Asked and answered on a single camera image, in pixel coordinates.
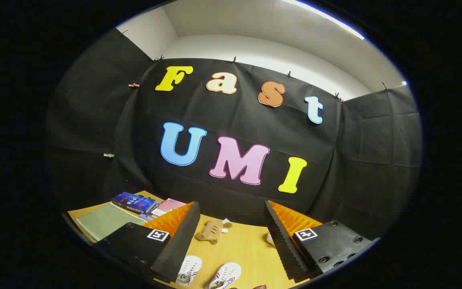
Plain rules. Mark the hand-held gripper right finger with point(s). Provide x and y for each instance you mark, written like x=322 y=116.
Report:
x=285 y=245

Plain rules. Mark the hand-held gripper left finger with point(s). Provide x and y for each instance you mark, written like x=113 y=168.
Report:
x=175 y=249

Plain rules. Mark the white canvas shoe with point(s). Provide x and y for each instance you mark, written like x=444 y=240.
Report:
x=227 y=273
x=189 y=269

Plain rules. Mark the beige fabric storage box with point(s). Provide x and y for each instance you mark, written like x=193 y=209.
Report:
x=102 y=220

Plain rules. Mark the brown plush toy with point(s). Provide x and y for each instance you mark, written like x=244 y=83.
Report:
x=211 y=233

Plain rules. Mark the pale blue book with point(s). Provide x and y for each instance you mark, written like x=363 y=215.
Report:
x=146 y=216

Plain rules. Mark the pink cover book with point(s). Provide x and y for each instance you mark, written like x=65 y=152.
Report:
x=169 y=206

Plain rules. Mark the dark blue book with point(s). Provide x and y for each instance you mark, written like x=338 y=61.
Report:
x=134 y=202

